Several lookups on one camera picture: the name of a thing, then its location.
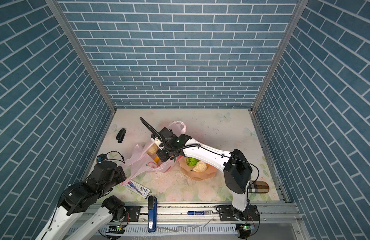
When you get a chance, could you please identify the green fake fruit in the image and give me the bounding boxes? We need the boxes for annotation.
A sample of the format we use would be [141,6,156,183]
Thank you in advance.
[186,157,199,167]

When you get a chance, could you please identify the pink plastic bag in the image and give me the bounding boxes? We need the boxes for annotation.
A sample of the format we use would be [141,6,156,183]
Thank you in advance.
[121,120,187,185]

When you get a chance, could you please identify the cream fake pear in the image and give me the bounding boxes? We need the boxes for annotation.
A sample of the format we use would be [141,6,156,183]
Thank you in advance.
[193,161,208,173]

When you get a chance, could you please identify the peach scalloped bowl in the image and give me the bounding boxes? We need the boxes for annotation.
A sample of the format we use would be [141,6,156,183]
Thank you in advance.
[179,157,218,182]

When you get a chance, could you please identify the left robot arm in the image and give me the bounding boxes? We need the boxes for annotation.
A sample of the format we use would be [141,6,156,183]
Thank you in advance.
[36,161,129,240]

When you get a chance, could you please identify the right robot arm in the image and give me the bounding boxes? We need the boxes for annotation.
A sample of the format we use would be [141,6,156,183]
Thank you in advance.
[151,128,253,212]

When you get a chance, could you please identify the toothpaste box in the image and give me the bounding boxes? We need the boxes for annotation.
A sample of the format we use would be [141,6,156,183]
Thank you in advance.
[120,180,151,199]

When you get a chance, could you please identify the black stapler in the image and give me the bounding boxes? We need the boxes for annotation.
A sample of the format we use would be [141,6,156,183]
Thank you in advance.
[116,128,127,143]

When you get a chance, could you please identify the blue stapler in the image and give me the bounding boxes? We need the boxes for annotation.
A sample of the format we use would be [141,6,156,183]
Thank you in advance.
[148,196,158,233]

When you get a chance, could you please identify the blue marker pen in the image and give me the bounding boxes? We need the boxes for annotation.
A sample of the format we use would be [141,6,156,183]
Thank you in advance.
[187,211,213,216]

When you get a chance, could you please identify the plaid glasses case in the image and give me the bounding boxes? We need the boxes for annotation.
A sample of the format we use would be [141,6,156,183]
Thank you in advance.
[247,181,270,194]

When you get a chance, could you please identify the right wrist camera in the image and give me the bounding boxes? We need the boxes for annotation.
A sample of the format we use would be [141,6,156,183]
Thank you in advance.
[152,137,164,149]

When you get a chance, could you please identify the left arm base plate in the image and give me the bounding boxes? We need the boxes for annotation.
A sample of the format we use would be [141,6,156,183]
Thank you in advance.
[121,206,142,224]

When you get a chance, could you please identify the aluminium front rail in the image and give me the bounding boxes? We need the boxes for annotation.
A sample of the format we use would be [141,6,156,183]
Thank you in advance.
[53,202,302,226]

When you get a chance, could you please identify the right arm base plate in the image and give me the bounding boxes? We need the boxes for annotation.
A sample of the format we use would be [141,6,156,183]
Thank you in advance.
[216,204,260,222]

